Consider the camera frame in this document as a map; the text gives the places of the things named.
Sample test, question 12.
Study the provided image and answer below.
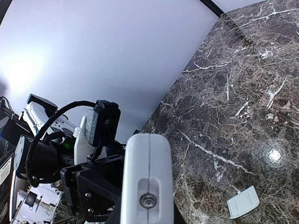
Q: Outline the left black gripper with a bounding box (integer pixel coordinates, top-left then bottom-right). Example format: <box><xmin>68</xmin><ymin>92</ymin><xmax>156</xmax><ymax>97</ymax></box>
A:
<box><xmin>60</xmin><ymin>155</ymin><xmax>124</xmax><ymax>222</ymax></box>

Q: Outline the white remote control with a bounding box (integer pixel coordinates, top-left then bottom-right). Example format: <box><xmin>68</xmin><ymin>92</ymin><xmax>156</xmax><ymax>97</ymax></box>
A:
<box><xmin>121</xmin><ymin>133</ymin><xmax>174</xmax><ymax>224</ymax></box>

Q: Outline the white battery cover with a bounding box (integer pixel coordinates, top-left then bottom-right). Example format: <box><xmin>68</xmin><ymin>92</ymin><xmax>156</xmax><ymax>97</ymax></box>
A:
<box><xmin>227</xmin><ymin>186</ymin><xmax>260</xmax><ymax>219</ymax></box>

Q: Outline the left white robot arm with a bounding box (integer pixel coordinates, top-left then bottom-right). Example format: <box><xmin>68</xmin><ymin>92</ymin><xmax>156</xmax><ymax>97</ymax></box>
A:
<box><xmin>0</xmin><ymin>94</ymin><xmax>125</xmax><ymax>224</ymax></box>

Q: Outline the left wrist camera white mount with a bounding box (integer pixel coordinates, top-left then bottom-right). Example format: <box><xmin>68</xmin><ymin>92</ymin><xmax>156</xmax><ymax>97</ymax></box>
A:
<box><xmin>25</xmin><ymin>100</ymin><xmax>121</xmax><ymax>188</ymax></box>

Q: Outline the left black frame post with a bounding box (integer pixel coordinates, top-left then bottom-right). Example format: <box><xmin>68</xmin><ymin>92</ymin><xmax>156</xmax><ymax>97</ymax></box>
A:
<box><xmin>200</xmin><ymin>0</ymin><xmax>225</xmax><ymax>18</ymax></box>

